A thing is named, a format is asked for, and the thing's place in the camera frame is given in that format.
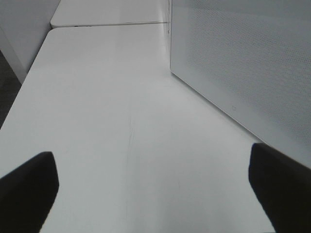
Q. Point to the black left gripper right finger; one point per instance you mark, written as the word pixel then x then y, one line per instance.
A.
pixel 282 187

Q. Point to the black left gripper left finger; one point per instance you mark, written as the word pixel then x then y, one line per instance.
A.
pixel 27 194

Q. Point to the white microwave door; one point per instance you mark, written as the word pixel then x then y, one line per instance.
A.
pixel 252 59

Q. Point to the white microwave oven body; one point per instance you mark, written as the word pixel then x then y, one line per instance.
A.
pixel 167 18

